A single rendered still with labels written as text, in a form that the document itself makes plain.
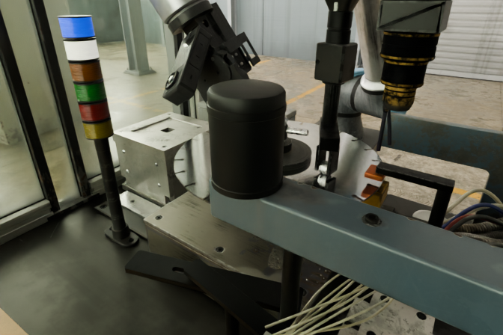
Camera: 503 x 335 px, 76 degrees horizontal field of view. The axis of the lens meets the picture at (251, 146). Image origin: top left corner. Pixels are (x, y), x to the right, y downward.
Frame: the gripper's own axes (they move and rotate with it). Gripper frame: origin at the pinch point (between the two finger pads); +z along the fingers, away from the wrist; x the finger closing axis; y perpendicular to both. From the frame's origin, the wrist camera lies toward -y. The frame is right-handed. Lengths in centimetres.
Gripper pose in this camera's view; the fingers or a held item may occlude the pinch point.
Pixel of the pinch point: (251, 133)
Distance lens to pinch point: 51.0
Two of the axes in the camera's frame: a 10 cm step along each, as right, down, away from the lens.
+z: 5.2, 8.1, 2.7
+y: 4.8, -5.3, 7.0
